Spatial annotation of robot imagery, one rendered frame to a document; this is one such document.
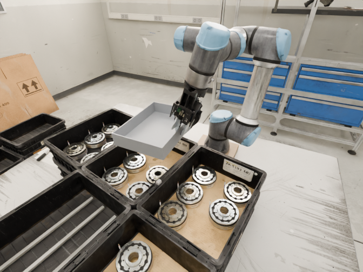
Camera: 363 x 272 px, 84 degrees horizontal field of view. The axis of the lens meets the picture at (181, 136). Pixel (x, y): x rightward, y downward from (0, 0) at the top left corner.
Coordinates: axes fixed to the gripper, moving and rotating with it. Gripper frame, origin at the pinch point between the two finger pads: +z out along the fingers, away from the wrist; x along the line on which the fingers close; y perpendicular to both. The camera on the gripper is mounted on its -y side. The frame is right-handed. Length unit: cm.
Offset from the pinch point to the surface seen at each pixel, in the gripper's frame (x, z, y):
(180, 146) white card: -0.1, 20.6, -13.9
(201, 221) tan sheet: 21.0, 19.4, 16.0
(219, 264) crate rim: 26.6, 7.2, 31.3
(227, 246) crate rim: 27.6, 6.9, 26.1
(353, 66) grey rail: 97, -12, -179
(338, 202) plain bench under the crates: 76, 17, -25
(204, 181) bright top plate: 16.4, 17.7, 0.8
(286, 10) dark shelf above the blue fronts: 20, -32, -186
